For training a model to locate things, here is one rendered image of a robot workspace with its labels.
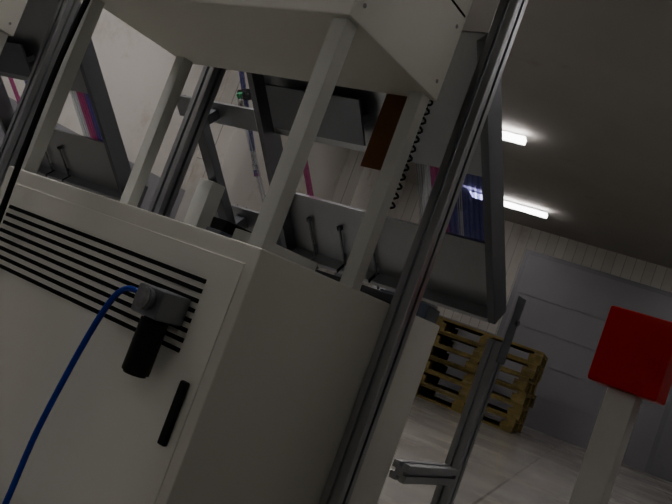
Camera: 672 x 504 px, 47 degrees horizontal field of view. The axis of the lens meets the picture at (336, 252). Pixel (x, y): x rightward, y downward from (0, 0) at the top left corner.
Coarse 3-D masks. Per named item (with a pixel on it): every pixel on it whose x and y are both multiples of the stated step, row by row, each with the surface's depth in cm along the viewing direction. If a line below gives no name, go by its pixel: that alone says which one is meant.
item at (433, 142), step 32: (480, 32) 159; (288, 96) 197; (352, 96) 188; (384, 96) 182; (448, 96) 171; (288, 128) 203; (320, 128) 195; (352, 128) 188; (448, 128) 175; (416, 160) 186; (480, 160) 174
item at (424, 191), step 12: (420, 168) 188; (432, 168) 185; (420, 180) 190; (432, 180) 187; (468, 180) 180; (480, 180) 178; (420, 192) 192; (468, 192) 182; (480, 192) 180; (420, 204) 194; (456, 204) 186; (468, 204) 184; (480, 204) 182; (420, 216) 196; (456, 216) 188; (468, 216) 186; (480, 216) 184; (456, 228) 190; (468, 228) 188; (480, 228) 186
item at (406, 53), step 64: (128, 0) 152; (192, 0) 140; (256, 0) 131; (320, 0) 123; (384, 0) 125; (448, 0) 140; (64, 64) 157; (192, 64) 182; (256, 64) 164; (320, 64) 121; (384, 64) 135; (448, 64) 145; (128, 192) 178; (384, 192) 141; (0, 256) 149; (64, 256) 139; (128, 256) 131; (192, 256) 123; (0, 320) 144; (64, 320) 135; (128, 320) 127; (192, 320) 119; (0, 384) 139; (64, 384) 124; (128, 384) 123; (192, 384) 116; (0, 448) 135; (64, 448) 127; (128, 448) 119
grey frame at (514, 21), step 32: (512, 0) 153; (512, 32) 154; (480, 64) 153; (192, 96) 194; (480, 96) 151; (192, 128) 192; (480, 128) 152; (448, 160) 151; (160, 192) 192; (448, 192) 149; (416, 256) 150; (416, 288) 148; (384, 352) 147; (384, 384) 147; (480, 384) 189; (352, 416) 147; (480, 416) 189; (352, 448) 146; (352, 480) 147
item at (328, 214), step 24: (312, 216) 221; (336, 216) 214; (360, 216) 208; (336, 240) 220; (384, 240) 207; (408, 240) 201; (456, 240) 191; (480, 240) 187; (384, 264) 212; (456, 264) 195; (480, 264) 190; (432, 288) 205; (456, 288) 199; (480, 288) 194
